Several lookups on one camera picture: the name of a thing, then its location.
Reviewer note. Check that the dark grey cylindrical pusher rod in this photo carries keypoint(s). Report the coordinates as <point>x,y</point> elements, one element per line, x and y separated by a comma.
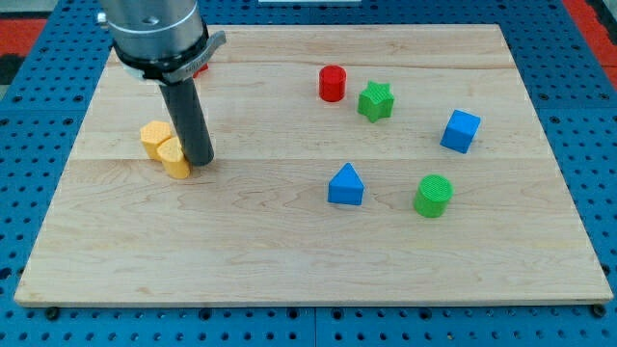
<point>186,113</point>

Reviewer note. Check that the yellow rounded block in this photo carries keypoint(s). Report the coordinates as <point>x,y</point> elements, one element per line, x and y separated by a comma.
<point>173,159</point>

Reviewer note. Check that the red block behind arm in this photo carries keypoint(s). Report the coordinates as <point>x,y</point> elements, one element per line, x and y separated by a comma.
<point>203,68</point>

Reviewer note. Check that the green star block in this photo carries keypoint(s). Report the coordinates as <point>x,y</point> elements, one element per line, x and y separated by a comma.
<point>376,101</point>

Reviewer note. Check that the blue triangle block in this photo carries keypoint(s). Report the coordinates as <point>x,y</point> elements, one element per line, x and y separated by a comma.
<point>346,186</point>

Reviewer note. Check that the green cylinder block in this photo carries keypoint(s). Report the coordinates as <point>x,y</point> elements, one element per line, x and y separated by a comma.
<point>433,195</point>

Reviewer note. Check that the wooden board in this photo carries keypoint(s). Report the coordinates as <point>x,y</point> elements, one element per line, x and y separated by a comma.
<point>254,228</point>

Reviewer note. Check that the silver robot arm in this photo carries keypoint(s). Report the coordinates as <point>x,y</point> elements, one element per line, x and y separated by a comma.
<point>167,42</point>

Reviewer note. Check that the blue cube block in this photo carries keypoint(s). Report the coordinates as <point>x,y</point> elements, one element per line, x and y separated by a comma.
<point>460,131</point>

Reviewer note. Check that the yellow hexagon block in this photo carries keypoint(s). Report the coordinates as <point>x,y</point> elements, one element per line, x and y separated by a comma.
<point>154,138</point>

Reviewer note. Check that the red cylinder block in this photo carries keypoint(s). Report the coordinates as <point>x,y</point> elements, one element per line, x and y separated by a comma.
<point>332,83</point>

